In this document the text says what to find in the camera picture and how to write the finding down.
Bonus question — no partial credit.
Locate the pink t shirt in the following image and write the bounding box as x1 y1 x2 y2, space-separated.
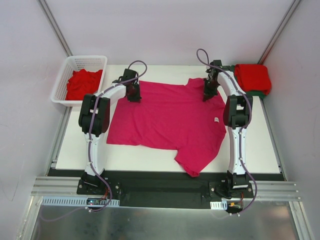
106 78 226 177

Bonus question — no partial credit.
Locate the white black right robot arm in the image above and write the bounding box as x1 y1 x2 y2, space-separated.
203 60 253 199

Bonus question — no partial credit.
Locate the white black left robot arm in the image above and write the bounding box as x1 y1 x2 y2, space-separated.
78 68 141 195

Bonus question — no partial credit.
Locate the folded red t shirt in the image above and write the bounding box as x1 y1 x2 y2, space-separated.
234 63 272 92

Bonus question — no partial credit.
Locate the folded green t shirt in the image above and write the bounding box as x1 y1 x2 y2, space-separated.
226 64 271 100

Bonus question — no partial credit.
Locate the crumpled red t shirt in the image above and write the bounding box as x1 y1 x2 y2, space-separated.
65 69 103 101

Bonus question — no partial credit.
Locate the white plastic laundry basket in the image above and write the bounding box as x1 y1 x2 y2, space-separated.
50 55 108 107

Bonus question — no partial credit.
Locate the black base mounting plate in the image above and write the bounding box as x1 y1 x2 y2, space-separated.
76 170 255 209

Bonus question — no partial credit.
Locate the right white slotted cable duct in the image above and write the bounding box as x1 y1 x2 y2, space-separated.
210 200 228 211

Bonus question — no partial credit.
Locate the white slotted cable duct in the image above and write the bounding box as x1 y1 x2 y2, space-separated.
210 200 228 211
42 196 120 208

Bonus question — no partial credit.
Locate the aluminium frame rail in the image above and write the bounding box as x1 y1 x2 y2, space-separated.
31 176 80 197

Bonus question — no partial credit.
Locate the left white slotted cable duct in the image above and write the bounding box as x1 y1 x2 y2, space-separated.
42 196 120 208

